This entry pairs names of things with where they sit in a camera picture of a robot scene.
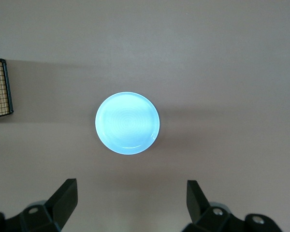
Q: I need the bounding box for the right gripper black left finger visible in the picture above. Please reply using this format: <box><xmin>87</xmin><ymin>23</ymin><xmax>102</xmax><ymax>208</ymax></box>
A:
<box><xmin>0</xmin><ymin>178</ymin><xmax>77</xmax><ymax>232</ymax></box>

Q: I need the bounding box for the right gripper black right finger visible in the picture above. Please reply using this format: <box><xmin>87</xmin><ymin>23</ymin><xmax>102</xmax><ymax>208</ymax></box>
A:
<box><xmin>182</xmin><ymin>180</ymin><xmax>283</xmax><ymax>232</ymax></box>

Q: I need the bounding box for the light blue round plate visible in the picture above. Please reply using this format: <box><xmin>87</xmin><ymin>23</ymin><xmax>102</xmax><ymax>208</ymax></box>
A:
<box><xmin>95</xmin><ymin>91</ymin><xmax>161</xmax><ymax>155</ymax></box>

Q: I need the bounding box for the black wire basket wooden base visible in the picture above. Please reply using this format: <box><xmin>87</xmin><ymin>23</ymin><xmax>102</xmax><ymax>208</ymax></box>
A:
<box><xmin>0</xmin><ymin>57</ymin><xmax>15</xmax><ymax>121</ymax></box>

